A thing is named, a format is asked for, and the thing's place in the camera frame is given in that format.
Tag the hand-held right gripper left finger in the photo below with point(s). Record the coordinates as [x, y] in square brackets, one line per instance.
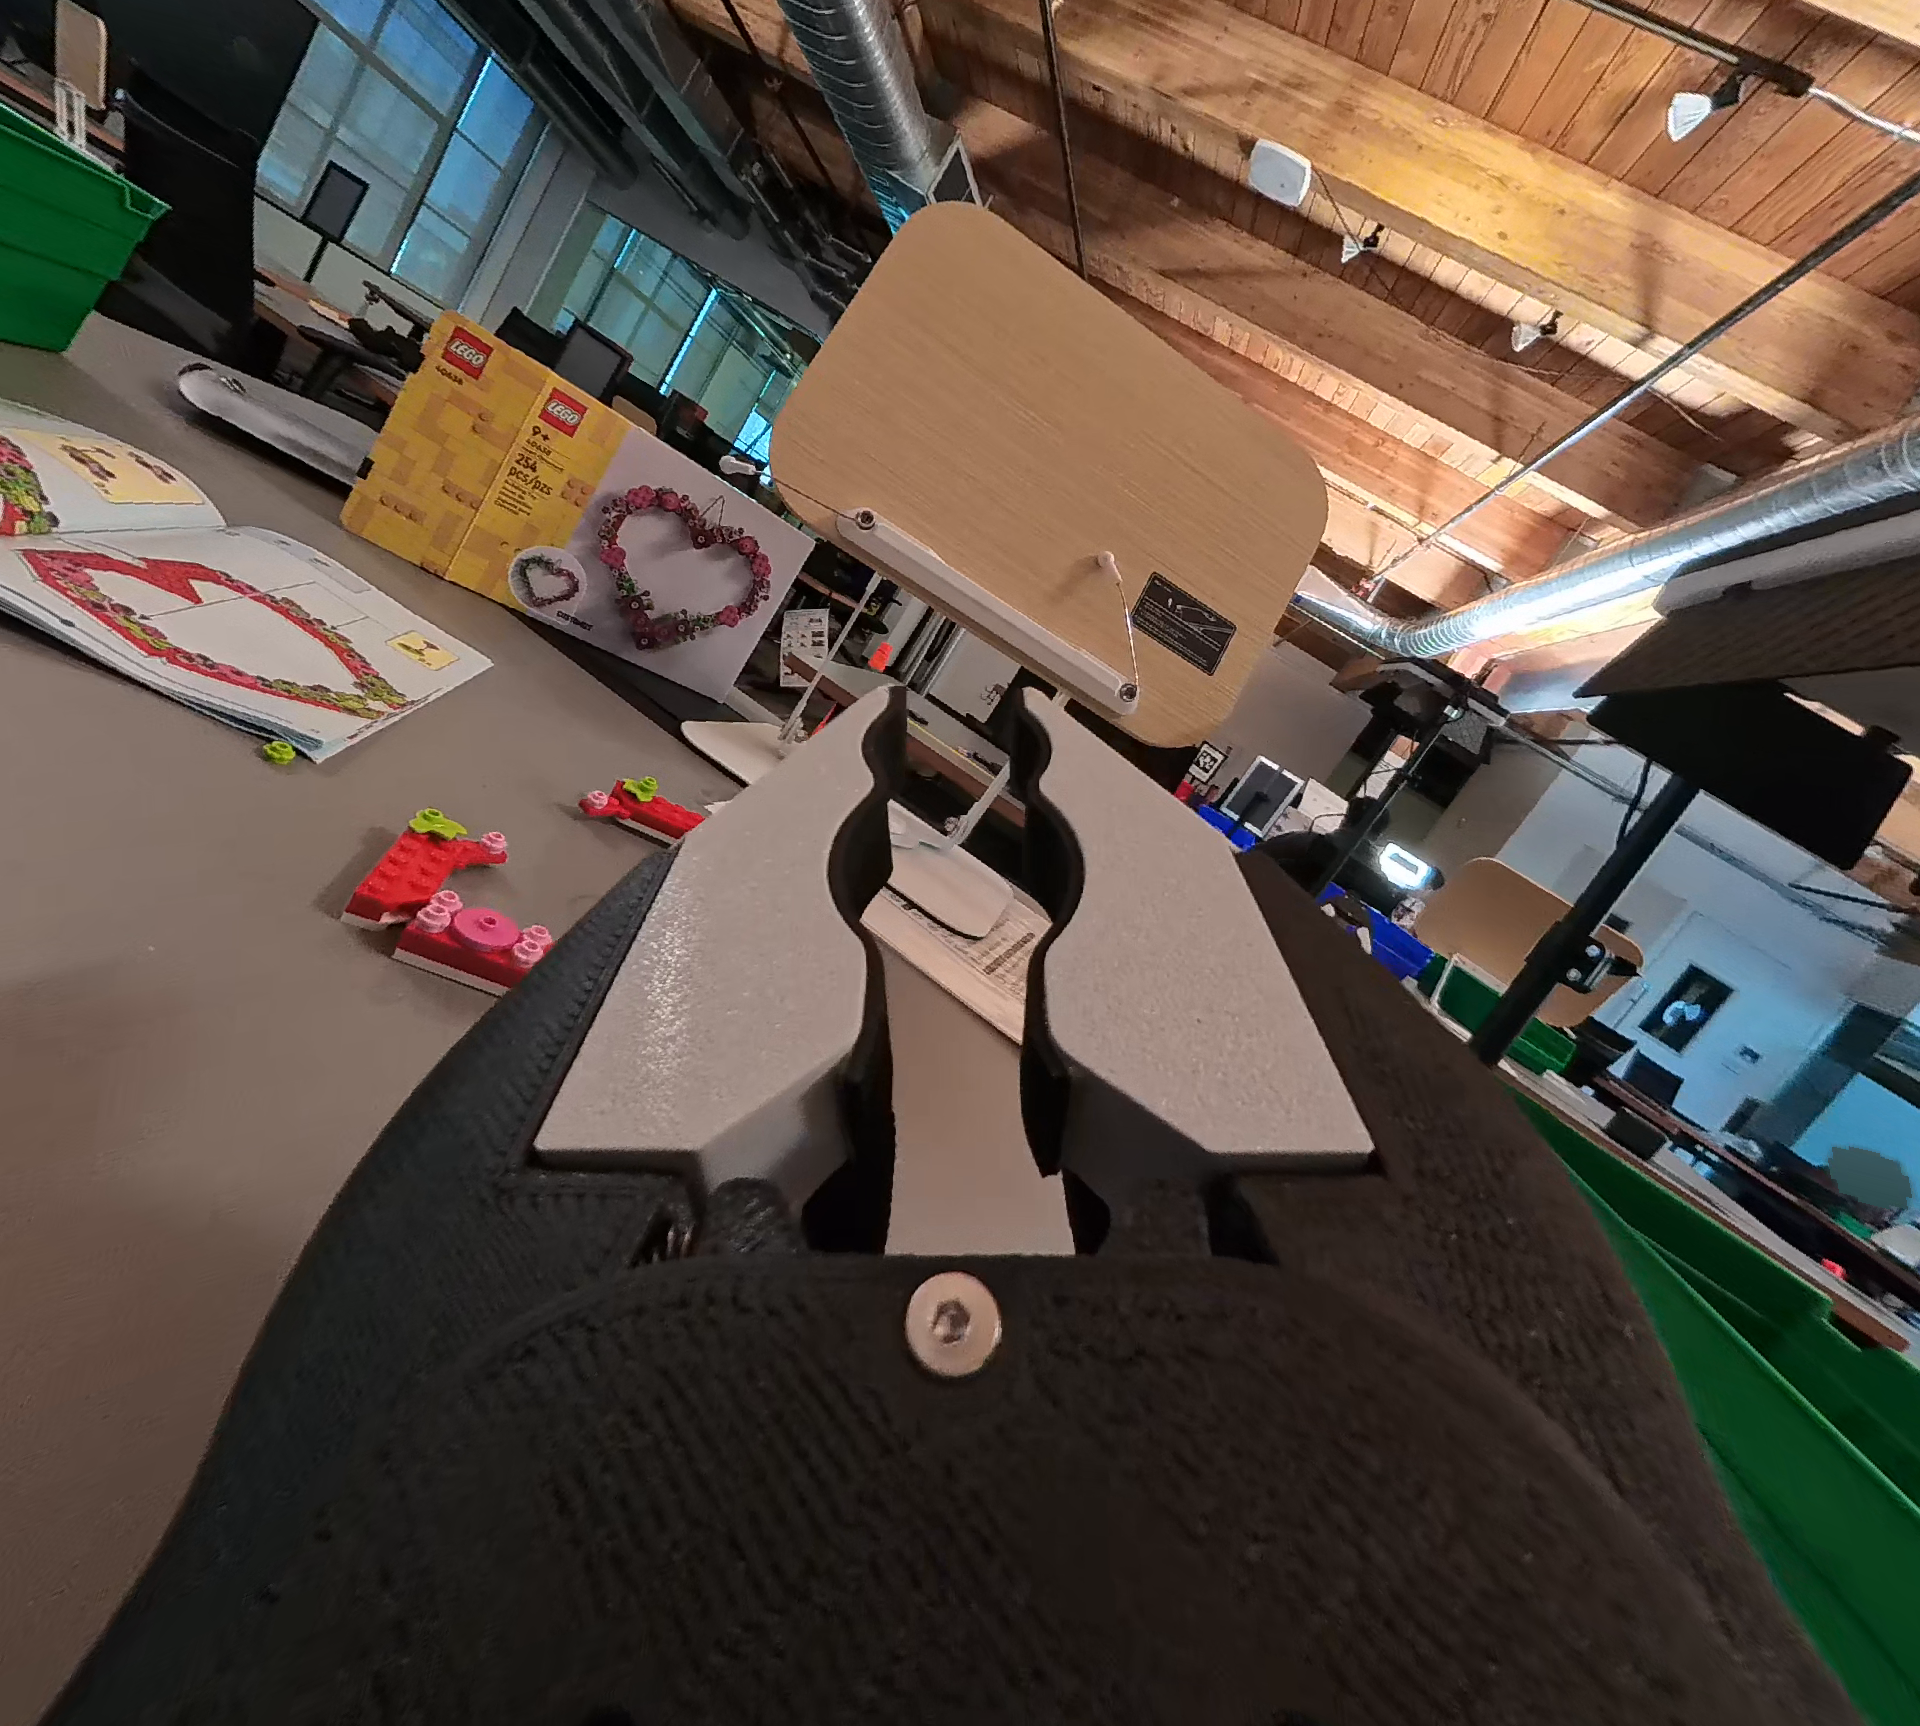
[704, 992]

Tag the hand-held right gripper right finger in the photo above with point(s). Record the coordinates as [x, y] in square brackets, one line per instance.
[1199, 1004]

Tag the long red lego piece green leaf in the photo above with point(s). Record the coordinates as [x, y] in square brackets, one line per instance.
[647, 809]

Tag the red lego piece large pink flower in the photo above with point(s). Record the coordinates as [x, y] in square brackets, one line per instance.
[474, 940]

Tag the yellow lego set box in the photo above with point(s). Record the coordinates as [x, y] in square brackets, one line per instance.
[463, 483]

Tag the lego instruction booklet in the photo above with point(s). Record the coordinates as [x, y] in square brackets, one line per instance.
[226, 617]

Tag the barcode label paper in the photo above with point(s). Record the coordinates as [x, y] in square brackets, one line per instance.
[976, 966]

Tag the black panel pole stand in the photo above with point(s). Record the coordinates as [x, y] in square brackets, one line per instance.
[1741, 751]

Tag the green plastic bin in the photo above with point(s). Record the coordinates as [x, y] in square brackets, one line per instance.
[1756, 1378]
[62, 240]

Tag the grey plastic bag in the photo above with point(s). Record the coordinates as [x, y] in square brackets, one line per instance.
[271, 406]

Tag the white ceiling spotlight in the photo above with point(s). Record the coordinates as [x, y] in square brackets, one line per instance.
[1695, 114]
[1359, 243]
[1529, 331]

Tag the white ceiling access point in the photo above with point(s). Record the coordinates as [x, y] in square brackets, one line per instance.
[1281, 174]

